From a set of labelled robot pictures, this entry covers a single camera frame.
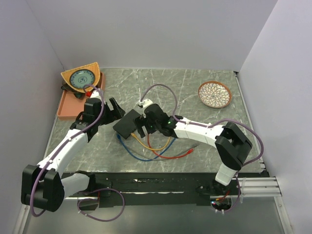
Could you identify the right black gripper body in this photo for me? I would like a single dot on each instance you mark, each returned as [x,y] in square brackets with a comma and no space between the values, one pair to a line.
[144,120]

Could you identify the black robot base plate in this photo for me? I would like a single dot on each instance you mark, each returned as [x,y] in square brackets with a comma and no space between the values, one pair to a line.
[114,189]

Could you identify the orange woven basket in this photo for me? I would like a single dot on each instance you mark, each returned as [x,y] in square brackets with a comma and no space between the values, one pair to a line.
[94,67]

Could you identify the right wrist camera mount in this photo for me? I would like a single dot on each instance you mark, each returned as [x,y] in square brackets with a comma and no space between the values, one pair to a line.
[144,103]

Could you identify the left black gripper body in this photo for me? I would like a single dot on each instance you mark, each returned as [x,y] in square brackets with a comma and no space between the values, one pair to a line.
[107,116]

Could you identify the floral patterned ceramic plate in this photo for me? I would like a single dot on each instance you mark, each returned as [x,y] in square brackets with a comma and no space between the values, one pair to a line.
[214,94]

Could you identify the blue green ceramic plate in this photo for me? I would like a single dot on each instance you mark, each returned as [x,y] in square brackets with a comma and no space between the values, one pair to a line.
[80,78]

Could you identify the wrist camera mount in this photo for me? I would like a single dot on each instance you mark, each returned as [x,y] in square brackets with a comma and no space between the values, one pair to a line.
[96,93]
[144,103]

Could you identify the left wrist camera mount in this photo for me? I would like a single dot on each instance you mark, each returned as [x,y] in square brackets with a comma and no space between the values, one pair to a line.
[96,93]

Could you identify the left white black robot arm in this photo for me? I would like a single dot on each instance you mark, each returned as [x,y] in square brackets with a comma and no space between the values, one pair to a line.
[42,185]

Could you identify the dark bowl under basket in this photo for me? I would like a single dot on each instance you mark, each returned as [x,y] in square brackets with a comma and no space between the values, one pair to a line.
[67,88]

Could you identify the black network switch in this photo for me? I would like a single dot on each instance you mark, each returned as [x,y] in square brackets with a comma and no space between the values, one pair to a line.
[126,125]

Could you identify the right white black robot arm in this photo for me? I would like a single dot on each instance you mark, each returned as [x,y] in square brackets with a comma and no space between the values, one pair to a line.
[231,143]

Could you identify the aluminium rail frame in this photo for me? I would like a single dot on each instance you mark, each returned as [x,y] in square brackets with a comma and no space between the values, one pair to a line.
[262,186]

